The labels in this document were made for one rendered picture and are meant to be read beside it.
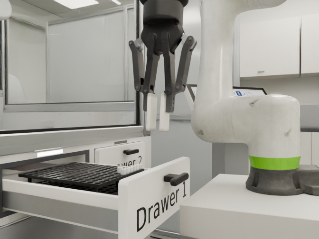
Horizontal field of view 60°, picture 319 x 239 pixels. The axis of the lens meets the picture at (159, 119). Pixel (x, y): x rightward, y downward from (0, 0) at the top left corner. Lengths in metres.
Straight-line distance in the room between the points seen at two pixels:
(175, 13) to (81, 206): 0.38
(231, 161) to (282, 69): 2.46
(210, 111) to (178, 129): 1.57
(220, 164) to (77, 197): 1.09
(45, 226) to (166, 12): 0.57
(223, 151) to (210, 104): 0.73
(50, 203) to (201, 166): 1.83
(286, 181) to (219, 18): 0.50
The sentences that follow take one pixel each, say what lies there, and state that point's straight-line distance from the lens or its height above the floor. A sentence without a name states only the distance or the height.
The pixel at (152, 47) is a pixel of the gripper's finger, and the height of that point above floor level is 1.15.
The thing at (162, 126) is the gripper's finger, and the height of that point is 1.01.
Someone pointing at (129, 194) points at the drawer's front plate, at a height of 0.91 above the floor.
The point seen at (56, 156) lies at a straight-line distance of 0.76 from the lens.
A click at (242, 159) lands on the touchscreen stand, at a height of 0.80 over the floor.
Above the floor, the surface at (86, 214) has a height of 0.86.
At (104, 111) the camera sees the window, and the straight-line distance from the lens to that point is 0.93.
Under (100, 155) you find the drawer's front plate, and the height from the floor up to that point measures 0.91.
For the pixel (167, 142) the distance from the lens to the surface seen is 2.38.
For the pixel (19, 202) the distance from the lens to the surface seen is 0.64.
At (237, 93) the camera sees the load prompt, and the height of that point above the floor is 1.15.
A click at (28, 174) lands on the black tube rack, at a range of 0.69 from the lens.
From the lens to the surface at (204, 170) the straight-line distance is 2.30.
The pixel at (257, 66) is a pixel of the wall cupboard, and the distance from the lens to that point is 3.87.
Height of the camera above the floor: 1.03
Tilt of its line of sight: 1 degrees down
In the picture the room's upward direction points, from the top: straight up
